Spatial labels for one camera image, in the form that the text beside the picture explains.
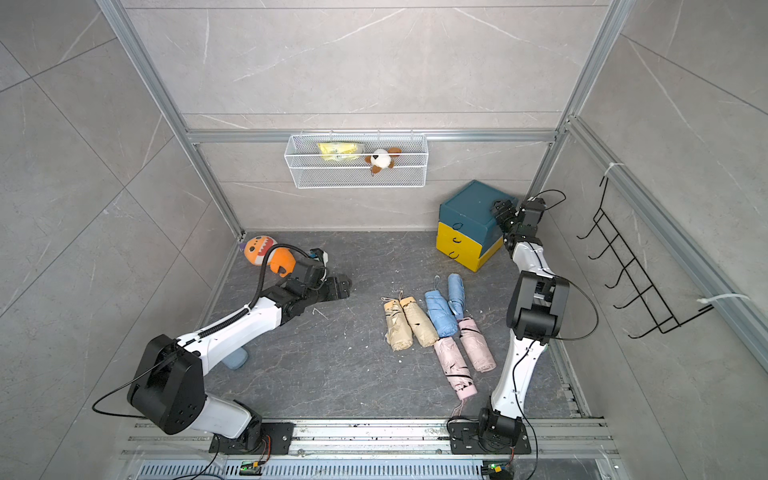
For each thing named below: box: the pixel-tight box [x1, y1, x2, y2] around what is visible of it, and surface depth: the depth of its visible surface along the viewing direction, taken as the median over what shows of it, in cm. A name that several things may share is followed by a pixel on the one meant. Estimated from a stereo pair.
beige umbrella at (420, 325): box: [399, 291, 440, 347], surface depth 92 cm
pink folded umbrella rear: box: [458, 317, 497, 373], surface depth 87 cm
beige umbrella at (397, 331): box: [380, 297, 413, 351], surface depth 92 cm
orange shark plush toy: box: [239, 235, 297, 278], surface depth 106 cm
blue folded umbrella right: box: [448, 273, 465, 319], surface depth 99 cm
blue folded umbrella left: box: [425, 290, 459, 338], surface depth 95 cm
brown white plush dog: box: [364, 147, 402, 177], surface depth 87 cm
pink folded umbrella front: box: [434, 336, 478, 401], surface depth 83 cm
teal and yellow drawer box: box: [436, 180, 518, 273], surface depth 102 cm
